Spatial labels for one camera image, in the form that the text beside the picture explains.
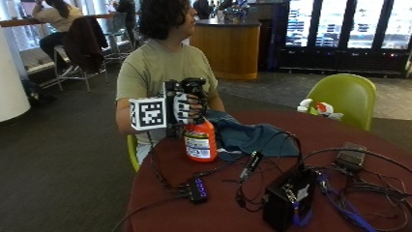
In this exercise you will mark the white pillar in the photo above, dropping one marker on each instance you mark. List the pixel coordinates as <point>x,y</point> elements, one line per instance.
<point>9,80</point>

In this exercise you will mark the round wooden counter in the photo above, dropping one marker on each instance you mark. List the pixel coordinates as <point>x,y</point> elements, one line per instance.
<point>226,48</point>

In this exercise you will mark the white marker cube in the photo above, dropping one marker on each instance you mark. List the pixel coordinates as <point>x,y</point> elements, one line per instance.
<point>148,113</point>

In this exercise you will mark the black hub with blue lights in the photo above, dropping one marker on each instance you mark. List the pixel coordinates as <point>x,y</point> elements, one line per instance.
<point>197,190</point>

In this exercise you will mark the wooden high table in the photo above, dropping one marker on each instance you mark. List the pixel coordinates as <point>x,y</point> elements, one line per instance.
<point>25,22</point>

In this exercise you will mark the small grey device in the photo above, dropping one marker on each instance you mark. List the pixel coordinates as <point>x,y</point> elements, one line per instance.
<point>350,156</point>

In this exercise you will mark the orange spray bottle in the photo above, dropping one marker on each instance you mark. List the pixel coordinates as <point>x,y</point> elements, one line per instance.
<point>200,141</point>

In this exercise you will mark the small black adapter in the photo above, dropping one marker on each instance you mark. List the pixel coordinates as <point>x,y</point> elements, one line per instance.
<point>253,162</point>

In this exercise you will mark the metal chair with dark jacket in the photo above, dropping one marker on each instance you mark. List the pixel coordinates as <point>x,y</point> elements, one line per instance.
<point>82,45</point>

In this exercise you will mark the blue cloth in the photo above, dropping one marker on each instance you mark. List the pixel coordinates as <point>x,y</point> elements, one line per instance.
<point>248,135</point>

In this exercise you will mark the green chair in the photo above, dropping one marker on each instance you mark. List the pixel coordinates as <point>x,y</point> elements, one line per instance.
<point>342,96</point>
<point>132,151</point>

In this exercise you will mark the grey stool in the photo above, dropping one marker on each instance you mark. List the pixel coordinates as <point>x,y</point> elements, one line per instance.
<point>116,35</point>

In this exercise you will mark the black box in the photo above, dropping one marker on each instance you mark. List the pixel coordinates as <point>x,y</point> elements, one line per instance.
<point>288,199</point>

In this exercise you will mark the black glass-door fridge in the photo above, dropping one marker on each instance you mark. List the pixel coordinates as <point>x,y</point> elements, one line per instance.
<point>342,35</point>

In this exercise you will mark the black bag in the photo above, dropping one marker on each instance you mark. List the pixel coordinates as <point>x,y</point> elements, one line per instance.
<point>36,92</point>

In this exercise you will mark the the person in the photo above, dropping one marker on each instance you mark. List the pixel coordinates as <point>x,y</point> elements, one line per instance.
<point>162,67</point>

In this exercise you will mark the white and red soft toy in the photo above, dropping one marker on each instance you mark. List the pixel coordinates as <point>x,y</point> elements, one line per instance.
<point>320,109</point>

